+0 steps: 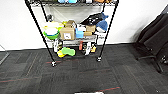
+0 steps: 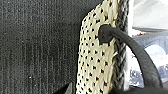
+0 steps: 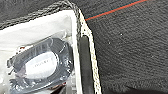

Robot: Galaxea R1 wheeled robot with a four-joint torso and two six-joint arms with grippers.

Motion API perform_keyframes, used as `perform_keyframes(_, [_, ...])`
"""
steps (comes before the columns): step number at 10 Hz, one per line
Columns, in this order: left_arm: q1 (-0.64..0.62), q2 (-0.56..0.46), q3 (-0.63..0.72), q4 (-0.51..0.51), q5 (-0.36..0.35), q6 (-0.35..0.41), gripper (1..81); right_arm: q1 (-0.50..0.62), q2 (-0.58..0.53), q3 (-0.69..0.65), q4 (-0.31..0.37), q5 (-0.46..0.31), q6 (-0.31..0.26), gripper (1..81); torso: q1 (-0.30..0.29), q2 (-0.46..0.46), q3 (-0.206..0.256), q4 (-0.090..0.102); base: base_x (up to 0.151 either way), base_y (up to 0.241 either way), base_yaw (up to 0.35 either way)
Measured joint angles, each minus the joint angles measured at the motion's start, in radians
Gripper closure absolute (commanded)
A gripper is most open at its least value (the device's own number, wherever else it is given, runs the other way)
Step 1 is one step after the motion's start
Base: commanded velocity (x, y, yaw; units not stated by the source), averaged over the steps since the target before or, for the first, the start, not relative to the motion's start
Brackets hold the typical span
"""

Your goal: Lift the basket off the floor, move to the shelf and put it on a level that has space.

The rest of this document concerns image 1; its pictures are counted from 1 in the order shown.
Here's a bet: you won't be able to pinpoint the cardboard box white label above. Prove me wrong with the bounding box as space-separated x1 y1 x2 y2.
59 27 76 42

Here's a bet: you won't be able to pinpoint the black wire shelf rack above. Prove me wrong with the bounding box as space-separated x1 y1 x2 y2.
24 0 120 68

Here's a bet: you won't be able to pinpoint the black office chair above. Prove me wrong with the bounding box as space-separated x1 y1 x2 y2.
134 13 168 74

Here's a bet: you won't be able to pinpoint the yellow green toy bowls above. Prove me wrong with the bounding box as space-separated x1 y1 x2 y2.
42 21 65 42

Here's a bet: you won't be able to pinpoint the dark blue bag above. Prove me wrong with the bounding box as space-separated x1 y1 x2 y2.
95 13 109 33

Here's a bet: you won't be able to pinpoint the plain brown cardboard box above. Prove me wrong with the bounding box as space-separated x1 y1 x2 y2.
83 24 97 37

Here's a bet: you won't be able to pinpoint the orange yellow toy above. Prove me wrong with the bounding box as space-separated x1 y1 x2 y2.
89 44 98 54

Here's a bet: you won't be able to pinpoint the white bottle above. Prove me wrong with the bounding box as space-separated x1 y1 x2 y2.
53 39 61 54

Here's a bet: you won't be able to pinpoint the light blue toy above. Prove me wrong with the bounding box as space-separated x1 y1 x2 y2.
58 0 78 4

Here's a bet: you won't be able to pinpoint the small open cardboard box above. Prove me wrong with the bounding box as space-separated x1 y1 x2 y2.
64 19 78 29

